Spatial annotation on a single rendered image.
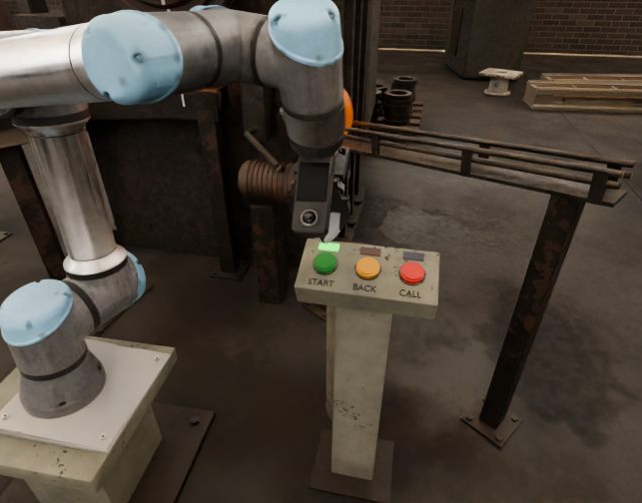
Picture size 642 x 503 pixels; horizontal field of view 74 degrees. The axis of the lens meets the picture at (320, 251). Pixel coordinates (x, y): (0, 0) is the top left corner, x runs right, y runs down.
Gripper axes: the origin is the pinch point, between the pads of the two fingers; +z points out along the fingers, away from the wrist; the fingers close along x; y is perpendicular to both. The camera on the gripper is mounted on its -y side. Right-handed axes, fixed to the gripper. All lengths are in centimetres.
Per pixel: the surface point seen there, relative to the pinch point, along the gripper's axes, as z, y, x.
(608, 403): 75, 10, -76
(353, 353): 21.7, -9.2, -6.2
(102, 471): 27, -36, 35
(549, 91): 170, 321, -127
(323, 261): 5.5, -0.3, 0.2
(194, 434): 61, -21, 34
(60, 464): 25, -37, 42
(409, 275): 5.5, -1.1, -14.5
